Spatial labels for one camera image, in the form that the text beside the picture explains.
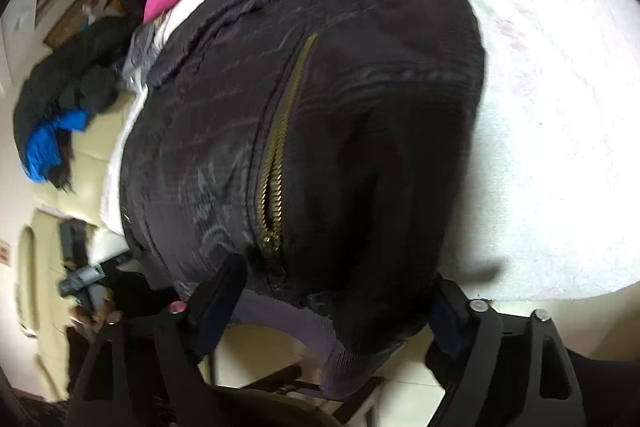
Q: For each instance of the black puffer jacket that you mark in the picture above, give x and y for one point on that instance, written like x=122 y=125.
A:
x=350 y=107

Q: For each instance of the blue jacket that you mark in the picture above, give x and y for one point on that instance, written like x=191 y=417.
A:
x=47 y=142

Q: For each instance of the grey garment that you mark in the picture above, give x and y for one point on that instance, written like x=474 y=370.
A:
x=142 y=52

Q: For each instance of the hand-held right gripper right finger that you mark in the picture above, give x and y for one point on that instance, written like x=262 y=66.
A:
x=447 y=324

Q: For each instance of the white quilted bed cover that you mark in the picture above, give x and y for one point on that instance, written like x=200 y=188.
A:
x=550 y=107

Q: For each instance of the cream leather sofa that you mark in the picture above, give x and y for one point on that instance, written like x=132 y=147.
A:
x=50 y=257

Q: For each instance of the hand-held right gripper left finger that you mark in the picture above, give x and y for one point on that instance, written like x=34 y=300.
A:
x=220 y=299

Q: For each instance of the pile of black coats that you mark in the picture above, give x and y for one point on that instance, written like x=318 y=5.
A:
x=55 y=82

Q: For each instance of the person's left hand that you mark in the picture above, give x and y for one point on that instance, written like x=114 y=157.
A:
x=95 y=314

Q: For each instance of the dark wooden stool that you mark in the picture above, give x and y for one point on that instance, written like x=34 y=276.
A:
x=290 y=379

